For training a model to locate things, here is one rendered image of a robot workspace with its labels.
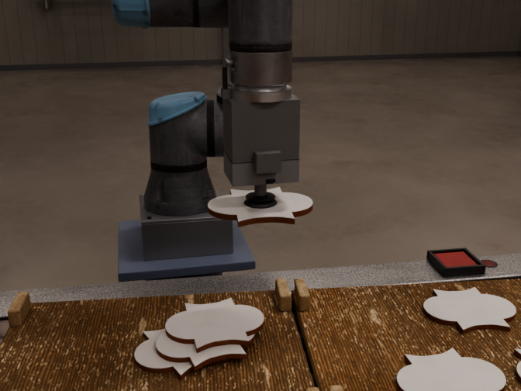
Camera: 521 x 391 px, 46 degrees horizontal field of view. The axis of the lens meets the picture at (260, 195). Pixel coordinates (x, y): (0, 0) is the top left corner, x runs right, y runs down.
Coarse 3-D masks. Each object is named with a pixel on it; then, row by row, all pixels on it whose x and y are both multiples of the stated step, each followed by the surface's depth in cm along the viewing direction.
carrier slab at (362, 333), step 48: (336, 288) 99; (384, 288) 99; (432, 288) 99; (480, 288) 99; (336, 336) 86; (384, 336) 86; (432, 336) 86; (480, 336) 86; (336, 384) 76; (384, 384) 76
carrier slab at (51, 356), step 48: (48, 336) 86; (96, 336) 86; (288, 336) 86; (0, 384) 76; (48, 384) 76; (96, 384) 76; (144, 384) 76; (192, 384) 76; (240, 384) 76; (288, 384) 76
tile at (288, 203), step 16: (240, 192) 83; (272, 192) 83; (288, 192) 83; (208, 208) 78; (224, 208) 78; (240, 208) 78; (272, 208) 78; (288, 208) 78; (304, 208) 78; (240, 224) 74
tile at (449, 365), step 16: (448, 352) 81; (416, 368) 77; (432, 368) 77; (448, 368) 77; (464, 368) 77; (480, 368) 77; (496, 368) 77; (400, 384) 74; (416, 384) 74; (432, 384) 74; (448, 384) 74; (464, 384) 74; (480, 384) 74; (496, 384) 74
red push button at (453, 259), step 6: (450, 252) 113; (456, 252) 113; (462, 252) 113; (438, 258) 111; (444, 258) 110; (450, 258) 110; (456, 258) 110; (462, 258) 110; (468, 258) 110; (444, 264) 108; (450, 264) 108; (456, 264) 108; (462, 264) 108; (468, 264) 108; (474, 264) 108
